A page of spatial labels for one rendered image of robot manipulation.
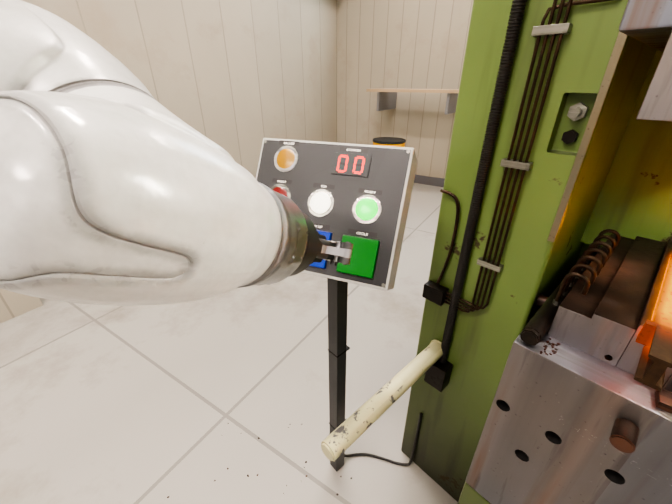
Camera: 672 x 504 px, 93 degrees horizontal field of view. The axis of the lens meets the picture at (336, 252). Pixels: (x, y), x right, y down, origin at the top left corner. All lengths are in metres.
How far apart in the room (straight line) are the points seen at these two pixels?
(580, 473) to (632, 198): 0.64
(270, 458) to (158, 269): 1.38
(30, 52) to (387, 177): 0.52
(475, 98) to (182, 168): 0.68
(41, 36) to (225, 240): 0.17
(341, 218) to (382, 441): 1.10
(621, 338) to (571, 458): 0.23
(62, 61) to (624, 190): 1.06
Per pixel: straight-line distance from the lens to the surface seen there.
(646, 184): 1.07
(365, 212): 0.64
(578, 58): 0.73
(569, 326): 0.67
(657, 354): 0.57
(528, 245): 0.79
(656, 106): 0.57
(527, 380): 0.69
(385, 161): 0.66
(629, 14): 0.58
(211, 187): 0.18
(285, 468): 1.50
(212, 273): 0.19
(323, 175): 0.69
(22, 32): 0.29
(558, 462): 0.78
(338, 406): 1.16
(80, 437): 1.88
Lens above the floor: 1.31
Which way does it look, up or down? 28 degrees down
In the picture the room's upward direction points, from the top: straight up
